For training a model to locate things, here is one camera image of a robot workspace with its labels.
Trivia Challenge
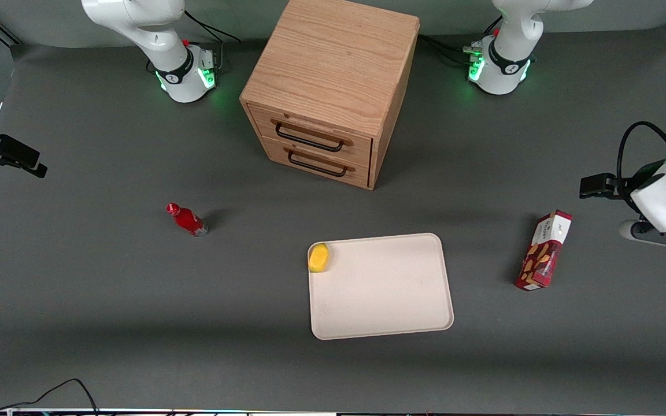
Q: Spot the red cookie box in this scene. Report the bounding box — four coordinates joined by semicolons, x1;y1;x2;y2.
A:
514;210;574;292

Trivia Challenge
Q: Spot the beige plastic tray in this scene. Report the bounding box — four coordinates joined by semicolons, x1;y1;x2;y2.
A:
307;233;455;341

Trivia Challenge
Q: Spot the red bottle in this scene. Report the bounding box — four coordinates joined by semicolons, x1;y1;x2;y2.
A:
166;202;209;238

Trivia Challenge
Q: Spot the yellow lemon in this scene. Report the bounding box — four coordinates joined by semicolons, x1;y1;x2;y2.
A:
308;243;331;274

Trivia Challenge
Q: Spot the wooden two-drawer cabinet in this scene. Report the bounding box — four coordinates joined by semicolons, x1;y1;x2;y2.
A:
239;0;421;191

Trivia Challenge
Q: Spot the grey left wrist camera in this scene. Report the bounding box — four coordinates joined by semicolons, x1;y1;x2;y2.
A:
619;220;666;254

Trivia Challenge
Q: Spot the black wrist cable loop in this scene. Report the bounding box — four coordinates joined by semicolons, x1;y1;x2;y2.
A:
616;121;666;197

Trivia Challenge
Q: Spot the black left arm base cable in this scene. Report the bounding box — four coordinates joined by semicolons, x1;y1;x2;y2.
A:
418;16;503;65

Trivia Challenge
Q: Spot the black arm base cable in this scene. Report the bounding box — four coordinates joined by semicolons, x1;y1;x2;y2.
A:
418;16;503;65
147;10;242;75

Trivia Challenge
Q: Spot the black right arm base cable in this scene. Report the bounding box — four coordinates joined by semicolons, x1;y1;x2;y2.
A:
147;10;242;75

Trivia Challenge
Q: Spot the thin black table-edge cable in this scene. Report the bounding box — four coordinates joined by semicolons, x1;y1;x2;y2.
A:
0;378;100;416

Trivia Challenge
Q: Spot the black drawer handle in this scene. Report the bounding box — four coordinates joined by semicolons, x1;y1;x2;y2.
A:
275;122;346;153
287;149;349;178

